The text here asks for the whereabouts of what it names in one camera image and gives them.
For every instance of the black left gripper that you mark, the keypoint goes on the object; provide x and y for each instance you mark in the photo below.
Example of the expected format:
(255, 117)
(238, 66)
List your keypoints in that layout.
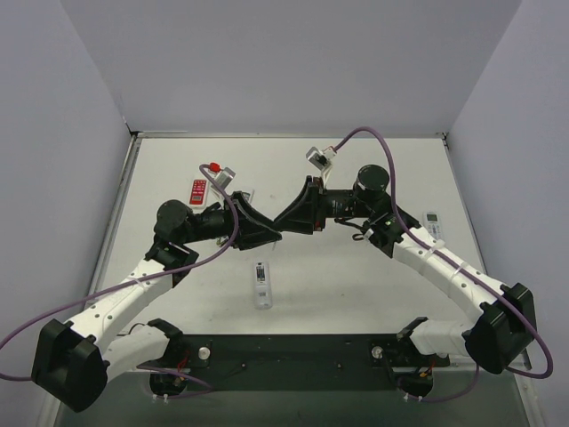
(237, 221)

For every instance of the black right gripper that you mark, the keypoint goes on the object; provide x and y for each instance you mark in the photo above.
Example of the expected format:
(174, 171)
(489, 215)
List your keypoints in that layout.
(316, 203)

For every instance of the white remote back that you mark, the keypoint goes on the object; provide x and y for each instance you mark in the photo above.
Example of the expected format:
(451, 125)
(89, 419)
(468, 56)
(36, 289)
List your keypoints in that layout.
(262, 286)

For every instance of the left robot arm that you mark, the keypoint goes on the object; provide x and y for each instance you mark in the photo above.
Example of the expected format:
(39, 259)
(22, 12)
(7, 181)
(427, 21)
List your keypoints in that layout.
(70, 363)

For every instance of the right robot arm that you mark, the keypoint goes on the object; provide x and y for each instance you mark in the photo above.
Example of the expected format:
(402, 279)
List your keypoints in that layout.
(499, 318)

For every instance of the red and white remote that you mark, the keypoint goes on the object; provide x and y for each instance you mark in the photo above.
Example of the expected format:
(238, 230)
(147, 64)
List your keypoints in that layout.
(198, 193)

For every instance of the white air conditioner remote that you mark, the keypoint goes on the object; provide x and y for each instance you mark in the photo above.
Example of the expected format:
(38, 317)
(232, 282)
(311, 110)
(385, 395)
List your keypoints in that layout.
(432, 222)

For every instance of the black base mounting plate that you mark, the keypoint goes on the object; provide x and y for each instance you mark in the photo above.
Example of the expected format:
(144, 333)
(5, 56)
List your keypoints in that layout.
(296, 362)

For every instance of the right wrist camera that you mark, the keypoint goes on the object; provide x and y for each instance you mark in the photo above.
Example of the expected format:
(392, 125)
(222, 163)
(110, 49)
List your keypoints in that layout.
(322, 160)

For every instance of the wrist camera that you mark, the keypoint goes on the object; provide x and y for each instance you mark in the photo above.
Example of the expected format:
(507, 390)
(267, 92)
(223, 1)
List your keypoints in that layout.
(322, 160)
(222, 176)

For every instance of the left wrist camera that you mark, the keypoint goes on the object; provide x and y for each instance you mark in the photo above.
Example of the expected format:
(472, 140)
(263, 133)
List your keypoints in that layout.
(222, 176)

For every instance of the aluminium table edge rail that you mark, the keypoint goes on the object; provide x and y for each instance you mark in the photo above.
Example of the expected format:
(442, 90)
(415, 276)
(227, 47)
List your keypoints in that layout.
(101, 265)

